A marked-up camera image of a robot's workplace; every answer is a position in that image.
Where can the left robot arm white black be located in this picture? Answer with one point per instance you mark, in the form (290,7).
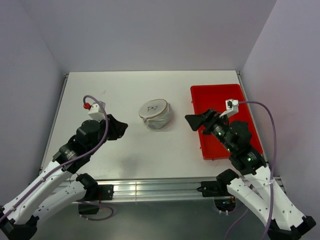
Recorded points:
(21,217)

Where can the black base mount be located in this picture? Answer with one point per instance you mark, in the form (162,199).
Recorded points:
(224,202)
(93,202)

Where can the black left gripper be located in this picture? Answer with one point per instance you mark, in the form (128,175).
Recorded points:
(117,128)

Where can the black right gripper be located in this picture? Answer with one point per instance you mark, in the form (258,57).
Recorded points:
(195,120)

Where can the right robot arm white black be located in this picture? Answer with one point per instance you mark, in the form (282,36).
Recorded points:
(252,180)

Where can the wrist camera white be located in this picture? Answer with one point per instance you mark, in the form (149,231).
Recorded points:
(95,112)
(232,108)

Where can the aluminium frame rail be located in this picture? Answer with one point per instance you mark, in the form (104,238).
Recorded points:
(130,190)

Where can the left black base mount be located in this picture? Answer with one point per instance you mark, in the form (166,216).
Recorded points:
(93,202)

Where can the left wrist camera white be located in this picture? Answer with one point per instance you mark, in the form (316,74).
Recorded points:
(95,112)

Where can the red plastic tray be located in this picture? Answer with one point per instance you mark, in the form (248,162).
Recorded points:
(214,97)

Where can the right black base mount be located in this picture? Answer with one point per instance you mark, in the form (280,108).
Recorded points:
(224,202)

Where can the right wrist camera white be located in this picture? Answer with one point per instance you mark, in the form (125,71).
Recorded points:
(232,108)

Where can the white mesh laundry bag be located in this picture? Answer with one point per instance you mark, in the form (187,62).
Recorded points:
(156,114)

